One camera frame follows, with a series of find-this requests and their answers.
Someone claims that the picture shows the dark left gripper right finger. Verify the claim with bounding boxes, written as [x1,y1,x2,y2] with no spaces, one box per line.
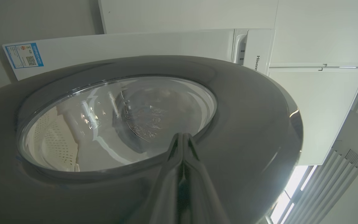
[183,133,231,224]

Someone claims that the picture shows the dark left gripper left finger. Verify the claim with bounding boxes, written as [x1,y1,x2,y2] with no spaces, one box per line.
[149,133,184,224]

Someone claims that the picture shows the dark grey washing machine door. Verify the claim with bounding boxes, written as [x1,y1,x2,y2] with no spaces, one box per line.
[0,55,304,224]

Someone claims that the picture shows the white front-load washing machine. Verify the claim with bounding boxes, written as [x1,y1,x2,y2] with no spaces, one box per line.
[2,29,276,81]

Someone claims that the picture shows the white slatted window blind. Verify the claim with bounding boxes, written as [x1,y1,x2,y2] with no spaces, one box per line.
[271,53,358,224]

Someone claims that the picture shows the white Hisense detergent drawer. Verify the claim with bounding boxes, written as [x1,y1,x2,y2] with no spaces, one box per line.
[231,29,276,75]

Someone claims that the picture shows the blue energy label sticker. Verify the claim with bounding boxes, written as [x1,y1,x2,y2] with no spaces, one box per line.
[4,43,44,69]

